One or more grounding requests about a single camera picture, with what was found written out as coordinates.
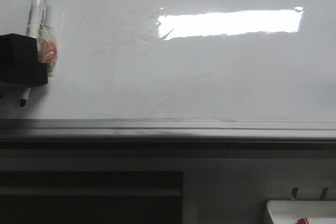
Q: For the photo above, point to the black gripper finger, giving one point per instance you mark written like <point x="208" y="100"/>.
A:
<point x="18" y="49"/>
<point x="17" y="77"/>

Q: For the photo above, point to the red magnet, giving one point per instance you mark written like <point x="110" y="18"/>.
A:
<point x="48" y="50"/>

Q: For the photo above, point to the white whiteboard marker black tip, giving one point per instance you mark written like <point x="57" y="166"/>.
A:
<point x="35" y="30"/>

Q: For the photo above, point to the grey aluminium whiteboard tray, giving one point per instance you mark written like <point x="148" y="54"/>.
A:
<point x="164" y="132"/>

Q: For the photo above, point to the white whiteboard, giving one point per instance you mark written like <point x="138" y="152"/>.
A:
<point x="184" y="59"/>

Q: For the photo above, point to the white plastic tray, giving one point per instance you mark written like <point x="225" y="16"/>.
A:
<point x="289" y="211"/>

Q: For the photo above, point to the dark left wall hook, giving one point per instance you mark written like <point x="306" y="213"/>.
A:
<point x="294" y="193"/>

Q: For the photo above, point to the dark wall hook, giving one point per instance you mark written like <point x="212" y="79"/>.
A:
<point x="324" y="193"/>
<point x="294" y="193"/>

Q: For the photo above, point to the dark right wall hook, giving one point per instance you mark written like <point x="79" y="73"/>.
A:
<point x="324" y="193"/>

